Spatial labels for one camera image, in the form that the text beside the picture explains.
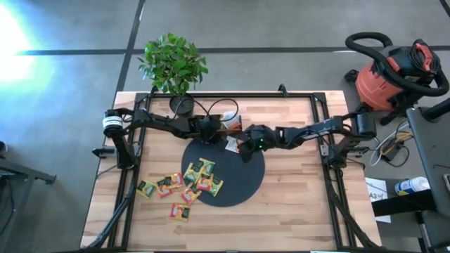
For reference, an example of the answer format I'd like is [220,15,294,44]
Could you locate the red and black shop vacuum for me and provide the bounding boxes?
[344,39,442,127]

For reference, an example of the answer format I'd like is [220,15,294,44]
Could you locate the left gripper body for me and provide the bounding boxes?
[188,115,226,143]

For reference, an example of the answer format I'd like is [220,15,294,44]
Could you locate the black desk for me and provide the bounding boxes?
[371,107,450,253]

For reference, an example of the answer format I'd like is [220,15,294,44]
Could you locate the white Tazo tea packet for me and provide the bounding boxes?
[224,136,241,154]
[221,110,242,129]

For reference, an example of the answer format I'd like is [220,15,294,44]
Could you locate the yellow floor cable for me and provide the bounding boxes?
[381,130,415,155]

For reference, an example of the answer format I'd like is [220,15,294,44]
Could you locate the mango orange tea bag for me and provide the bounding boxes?
[169,202,191,222]
[195,174,214,192]
[165,171,185,189]
[156,178,173,199]
[180,184,203,205]

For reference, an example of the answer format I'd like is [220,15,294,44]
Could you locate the black power strip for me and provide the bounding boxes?
[380,141,405,163]

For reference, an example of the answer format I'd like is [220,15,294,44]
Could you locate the lemon lime green tea bag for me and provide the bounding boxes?
[206,175,224,197]
[183,161,205,183]
[199,157,216,176]
[136,179,158,199]

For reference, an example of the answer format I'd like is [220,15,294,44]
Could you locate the green plant in black pot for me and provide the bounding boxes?
[138,32,210,120]

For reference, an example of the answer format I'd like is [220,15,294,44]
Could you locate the white paper sheet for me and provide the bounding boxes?
[364,177,392,224]

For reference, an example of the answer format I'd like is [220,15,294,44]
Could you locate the round dark woven placemat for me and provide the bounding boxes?
[181,138,266,208]

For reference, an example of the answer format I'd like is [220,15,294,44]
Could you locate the black metal cart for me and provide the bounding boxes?
[0,140,57,253]

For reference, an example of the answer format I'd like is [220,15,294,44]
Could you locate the black aluminium table frame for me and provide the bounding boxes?
[86,84,383,253]

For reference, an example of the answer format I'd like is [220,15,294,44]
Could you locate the white and blue spray can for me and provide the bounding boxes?
[394,176,431,196]

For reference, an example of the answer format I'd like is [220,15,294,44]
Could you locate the white floor cable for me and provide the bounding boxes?
[368,130,400,167]

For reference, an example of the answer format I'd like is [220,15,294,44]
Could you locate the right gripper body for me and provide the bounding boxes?
[238,124,278,155]

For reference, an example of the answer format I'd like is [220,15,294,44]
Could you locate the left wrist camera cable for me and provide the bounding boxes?
[171,97,240,122]

